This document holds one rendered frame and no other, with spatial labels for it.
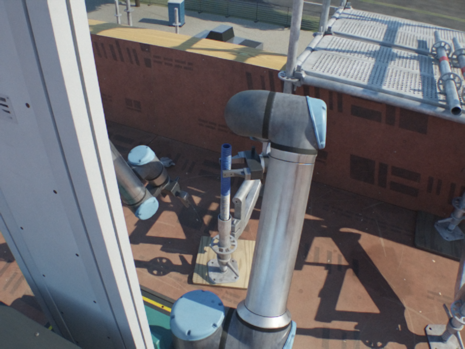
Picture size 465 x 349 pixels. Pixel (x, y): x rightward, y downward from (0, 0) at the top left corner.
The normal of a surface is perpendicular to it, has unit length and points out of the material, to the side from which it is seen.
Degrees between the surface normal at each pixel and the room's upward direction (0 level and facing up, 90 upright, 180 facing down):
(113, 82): 90
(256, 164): 0
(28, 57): 90
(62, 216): 90
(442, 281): 0
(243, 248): 0
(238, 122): 90
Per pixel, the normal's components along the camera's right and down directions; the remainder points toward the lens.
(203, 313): -0.05, -0.79
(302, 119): -0.19, 0.07
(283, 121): -0.23, 0.29
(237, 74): -0.41, 0.56
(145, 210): 0.69, 0.53
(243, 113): -0.67, 0.09
